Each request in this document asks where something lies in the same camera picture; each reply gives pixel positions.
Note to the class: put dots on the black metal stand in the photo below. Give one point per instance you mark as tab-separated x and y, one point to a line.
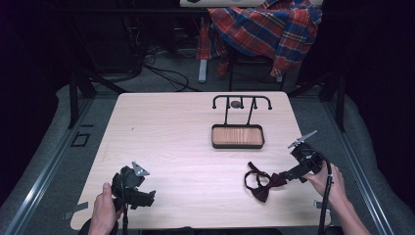
332	94
81	91

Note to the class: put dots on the small grey round object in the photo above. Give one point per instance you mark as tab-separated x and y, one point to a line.
235	104

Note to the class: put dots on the aluminium floor rail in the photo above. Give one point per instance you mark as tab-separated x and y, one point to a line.
355	169
42	173

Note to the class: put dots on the red blue plaid shirt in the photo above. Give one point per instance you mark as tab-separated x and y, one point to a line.
267	29

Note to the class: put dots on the person's right hand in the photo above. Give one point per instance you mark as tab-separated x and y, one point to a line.
329	186

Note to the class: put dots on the black chair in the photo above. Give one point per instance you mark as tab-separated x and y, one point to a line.
248	65

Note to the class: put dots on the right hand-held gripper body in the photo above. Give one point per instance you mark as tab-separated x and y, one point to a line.
306	157

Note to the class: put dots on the dark red bow tie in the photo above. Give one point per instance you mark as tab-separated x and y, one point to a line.
265	182

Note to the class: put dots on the black rack with wooden tray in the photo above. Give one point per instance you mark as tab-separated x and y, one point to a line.
237	135

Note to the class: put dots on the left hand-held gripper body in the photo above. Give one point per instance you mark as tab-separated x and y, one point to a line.
129	180

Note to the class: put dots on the person's dark clothing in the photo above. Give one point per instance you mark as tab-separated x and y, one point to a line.
208	231

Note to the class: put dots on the grey tape strip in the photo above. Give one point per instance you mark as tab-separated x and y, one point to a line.
75	210

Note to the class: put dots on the person's left hand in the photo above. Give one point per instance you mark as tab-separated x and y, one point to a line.
103	210

